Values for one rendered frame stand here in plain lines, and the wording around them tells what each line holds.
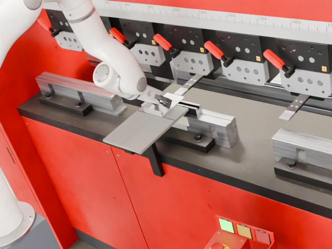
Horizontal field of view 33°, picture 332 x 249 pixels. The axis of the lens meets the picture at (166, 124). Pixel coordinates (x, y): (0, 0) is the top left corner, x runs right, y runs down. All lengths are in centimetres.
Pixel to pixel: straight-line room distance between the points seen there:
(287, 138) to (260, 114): 184
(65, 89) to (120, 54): 79
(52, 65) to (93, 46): 103
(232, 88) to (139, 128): 43
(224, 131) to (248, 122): 167
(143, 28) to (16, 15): 52
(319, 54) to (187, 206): 86
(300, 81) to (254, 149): 41
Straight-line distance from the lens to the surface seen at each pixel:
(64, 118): 237
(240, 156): 187
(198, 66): 175
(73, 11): 162
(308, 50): 150
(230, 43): 163
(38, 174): 278
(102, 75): 174
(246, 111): 365
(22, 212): 174
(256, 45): 158
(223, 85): 216
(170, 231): 231
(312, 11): 144
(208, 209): 201
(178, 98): 201
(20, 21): 148
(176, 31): 174
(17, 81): 259
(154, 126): 190
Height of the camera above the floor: 204
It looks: 33 degrees down
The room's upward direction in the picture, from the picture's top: 16 degrees counter-clockwise
